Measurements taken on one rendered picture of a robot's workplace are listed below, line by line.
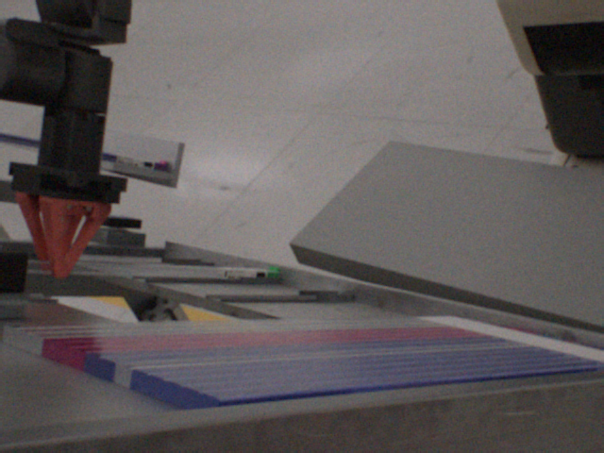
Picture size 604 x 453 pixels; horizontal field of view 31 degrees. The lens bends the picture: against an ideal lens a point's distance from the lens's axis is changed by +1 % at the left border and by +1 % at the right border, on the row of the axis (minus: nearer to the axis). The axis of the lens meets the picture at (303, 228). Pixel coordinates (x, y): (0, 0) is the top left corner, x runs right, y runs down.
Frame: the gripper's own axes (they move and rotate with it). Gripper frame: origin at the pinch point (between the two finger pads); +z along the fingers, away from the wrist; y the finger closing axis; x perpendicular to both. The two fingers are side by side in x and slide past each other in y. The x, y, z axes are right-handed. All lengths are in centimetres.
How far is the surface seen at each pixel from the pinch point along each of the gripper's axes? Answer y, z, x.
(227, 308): 12.8, 1.5, 10.2
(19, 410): 41, 1, -29
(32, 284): -19.2, 4.6, 10.5
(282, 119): -133, -26, 161
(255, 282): 0.9, 0.8, 25.1
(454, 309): 24.4, -0.6, 29.3
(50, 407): 40.9, 1.2, -27.7
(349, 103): -115, -33, 168
